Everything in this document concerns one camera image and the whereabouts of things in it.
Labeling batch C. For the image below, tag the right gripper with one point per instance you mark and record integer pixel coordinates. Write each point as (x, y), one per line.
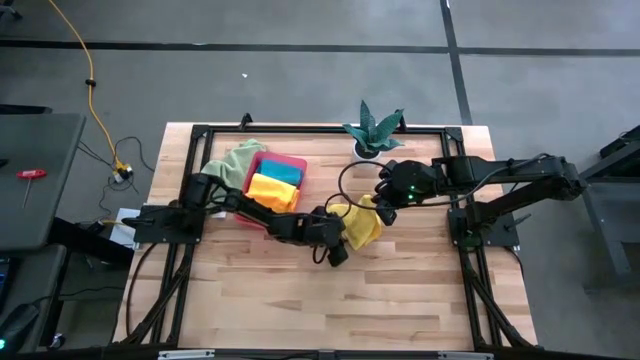
(415, 181)

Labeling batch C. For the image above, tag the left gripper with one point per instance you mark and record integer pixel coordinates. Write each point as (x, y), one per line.
(322, 231)

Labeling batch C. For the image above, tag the yellow microfiber towel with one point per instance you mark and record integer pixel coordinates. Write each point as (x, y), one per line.
(362, 227)

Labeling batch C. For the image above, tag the orange microfiber towel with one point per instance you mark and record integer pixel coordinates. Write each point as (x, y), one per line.
(270, 192)

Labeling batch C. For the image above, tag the teal microfiber towel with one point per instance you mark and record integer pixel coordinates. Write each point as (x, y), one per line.
(280, 172)

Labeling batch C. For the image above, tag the pink plastic bin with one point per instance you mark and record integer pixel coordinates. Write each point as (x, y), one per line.
(251, 175)

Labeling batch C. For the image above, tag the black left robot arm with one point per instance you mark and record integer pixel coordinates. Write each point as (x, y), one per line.
(250, 212)

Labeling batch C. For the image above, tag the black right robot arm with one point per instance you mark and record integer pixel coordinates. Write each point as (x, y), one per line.
(525, 170)

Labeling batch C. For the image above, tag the green microfiber towel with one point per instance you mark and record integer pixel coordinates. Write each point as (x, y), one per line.
(235, 162)

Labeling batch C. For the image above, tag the snake plant in white pot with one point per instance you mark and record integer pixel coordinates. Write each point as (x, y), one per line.
(370, 135)

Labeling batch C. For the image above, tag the white paper sheet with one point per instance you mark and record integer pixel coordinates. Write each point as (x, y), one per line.
(117, 232)

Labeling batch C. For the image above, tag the yellow power plug connector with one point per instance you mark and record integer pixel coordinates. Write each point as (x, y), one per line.
(122, 172)

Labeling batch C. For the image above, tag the grey metal stand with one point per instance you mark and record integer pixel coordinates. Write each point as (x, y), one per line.
(607, 200)

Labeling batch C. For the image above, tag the grey side table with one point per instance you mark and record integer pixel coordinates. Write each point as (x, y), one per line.
(40, 180)

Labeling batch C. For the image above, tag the black desk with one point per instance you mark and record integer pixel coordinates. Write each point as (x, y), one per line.
(30, 280)

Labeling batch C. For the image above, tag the black computer mouse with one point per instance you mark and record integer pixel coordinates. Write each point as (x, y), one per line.
(17, 322)

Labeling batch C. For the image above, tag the black aluminium table frame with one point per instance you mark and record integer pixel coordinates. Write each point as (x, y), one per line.
(325, 129)

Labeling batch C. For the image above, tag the silver metal bracket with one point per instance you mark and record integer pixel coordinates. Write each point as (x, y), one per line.
(465, 355)
(185, 354)

